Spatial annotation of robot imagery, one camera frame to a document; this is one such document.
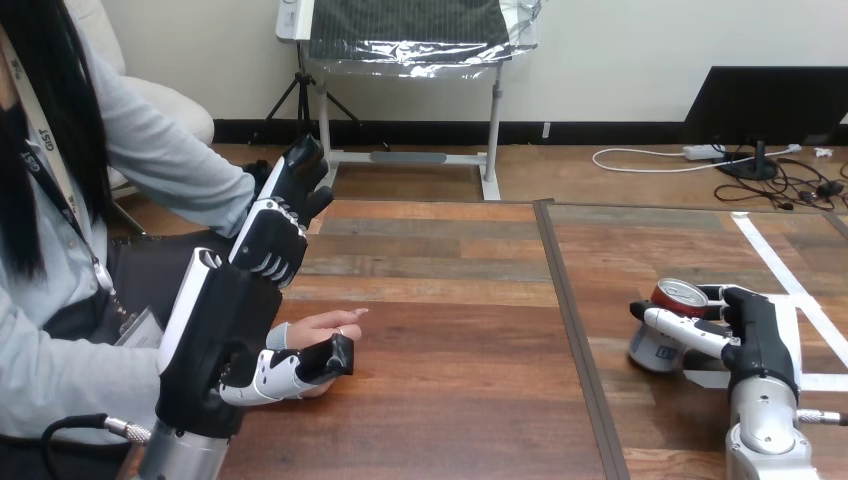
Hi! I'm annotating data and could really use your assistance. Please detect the person's hand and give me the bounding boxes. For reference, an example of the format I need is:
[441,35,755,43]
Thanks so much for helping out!
[283,307,370,400]

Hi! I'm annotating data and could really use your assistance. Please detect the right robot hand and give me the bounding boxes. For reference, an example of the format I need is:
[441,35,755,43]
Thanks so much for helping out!
[628,284,804,405]

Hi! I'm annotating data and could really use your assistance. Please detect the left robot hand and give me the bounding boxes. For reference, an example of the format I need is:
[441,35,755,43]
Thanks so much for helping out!
[155,135,356,441]

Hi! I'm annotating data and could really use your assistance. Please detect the white cushioned chair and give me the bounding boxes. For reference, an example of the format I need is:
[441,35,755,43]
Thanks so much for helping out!
[64,0,217,200]

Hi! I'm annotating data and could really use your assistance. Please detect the white desk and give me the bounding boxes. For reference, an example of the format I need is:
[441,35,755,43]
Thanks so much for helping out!
[274,0,506,203]

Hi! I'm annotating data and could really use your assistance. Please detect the black tripod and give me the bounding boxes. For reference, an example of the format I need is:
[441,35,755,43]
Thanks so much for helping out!
[263,43,392,152]

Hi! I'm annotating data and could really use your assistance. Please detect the tangle of cables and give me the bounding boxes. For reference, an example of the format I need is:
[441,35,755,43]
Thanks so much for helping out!
[712,153,848,214]

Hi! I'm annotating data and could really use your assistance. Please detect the foil sheet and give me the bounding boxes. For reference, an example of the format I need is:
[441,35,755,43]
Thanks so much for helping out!
[307,0,543,81]

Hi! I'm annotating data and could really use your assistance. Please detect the person's forearm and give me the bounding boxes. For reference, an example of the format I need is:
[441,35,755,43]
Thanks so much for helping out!
[0,288,293,446]

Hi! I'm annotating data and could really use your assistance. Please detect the dark screen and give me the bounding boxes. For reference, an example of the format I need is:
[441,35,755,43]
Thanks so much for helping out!
[680,65,848,182]

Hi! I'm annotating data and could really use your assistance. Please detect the white cable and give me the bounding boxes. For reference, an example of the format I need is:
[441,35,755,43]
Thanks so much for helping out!
[590,142,804,176]

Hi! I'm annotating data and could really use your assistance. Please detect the red and white drink can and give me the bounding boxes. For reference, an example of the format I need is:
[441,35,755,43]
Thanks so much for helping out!
[627,277,711,374]

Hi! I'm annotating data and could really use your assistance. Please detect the person's body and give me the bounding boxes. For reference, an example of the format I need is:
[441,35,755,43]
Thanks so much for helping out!
[0,0,261,480]

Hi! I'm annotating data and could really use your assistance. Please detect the white power strip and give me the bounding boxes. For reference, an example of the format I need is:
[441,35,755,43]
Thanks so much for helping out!
[682,143,727,162]

